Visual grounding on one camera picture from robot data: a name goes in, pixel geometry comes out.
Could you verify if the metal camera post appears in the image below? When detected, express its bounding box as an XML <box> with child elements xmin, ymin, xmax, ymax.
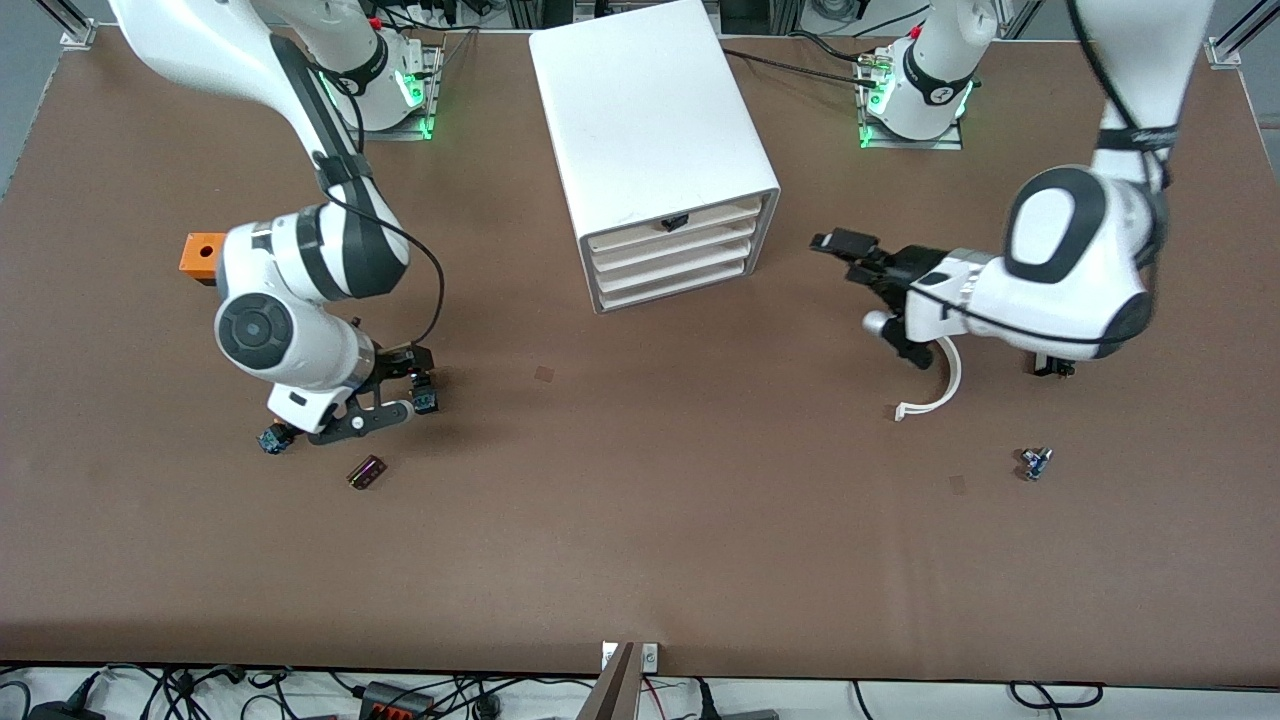
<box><xmin>575</xmin><ymin>642</ymin><xmax>646</xmax><ymax>720</ymax></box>

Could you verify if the white curved plastic bracket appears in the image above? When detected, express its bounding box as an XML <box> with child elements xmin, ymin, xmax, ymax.
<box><xmin>893</xmin><ymin>335</ymin><xmax>963</xmax><ymax>422</ymax></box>

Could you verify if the white drawer cabinet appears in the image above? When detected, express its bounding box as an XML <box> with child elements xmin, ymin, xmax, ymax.
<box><xmin>528</xmin><ymin>0</ymin><xmax>781</xmax><ymax>314</ymax></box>

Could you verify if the black looped cable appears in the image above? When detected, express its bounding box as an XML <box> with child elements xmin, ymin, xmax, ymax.
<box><xmin>1008</xmin><ymin>680</ymin><xmax>1106</xmax><ymax>711</ymax></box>

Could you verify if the white drawer with black handle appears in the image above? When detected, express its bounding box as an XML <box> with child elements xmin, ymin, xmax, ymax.
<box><xmin>585</xmin><ymin>198</ymin><xmax>767</xmax><ymax>253</ymax></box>

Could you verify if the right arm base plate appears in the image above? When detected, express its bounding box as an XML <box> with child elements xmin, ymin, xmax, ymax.
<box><xmin>330</xmin><ymin>38</ymin><xmax>446</xmax><ymax>142</ymax></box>

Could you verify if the orange box with hole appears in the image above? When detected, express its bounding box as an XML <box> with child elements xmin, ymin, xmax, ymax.
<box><xmin>179</xmin><ymin>232</ymin><xmax>229</xmax><ymax>287</ymax></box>

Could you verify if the black red power strip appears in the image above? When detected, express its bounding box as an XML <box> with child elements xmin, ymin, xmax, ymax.
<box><xmin>360</xmin><ymin>680</ymin><xmax>436</xmax><ymax>720</ymax></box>

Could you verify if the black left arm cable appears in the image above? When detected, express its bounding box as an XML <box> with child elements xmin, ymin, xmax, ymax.
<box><xmin>920</xmin><ymin>0</ymin><xmax>1173</xmax><ymax>351</ymax></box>

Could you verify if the aluminium frame profile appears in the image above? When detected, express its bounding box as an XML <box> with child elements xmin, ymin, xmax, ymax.
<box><xmin>1205</xmin><ymin>0</ymin><xmax>1280</xmax><ymax>69</ymax></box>
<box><xmin>35</xmin><ymin>0</ymin><xmax>99</xmax><ymax>49</ymax></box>

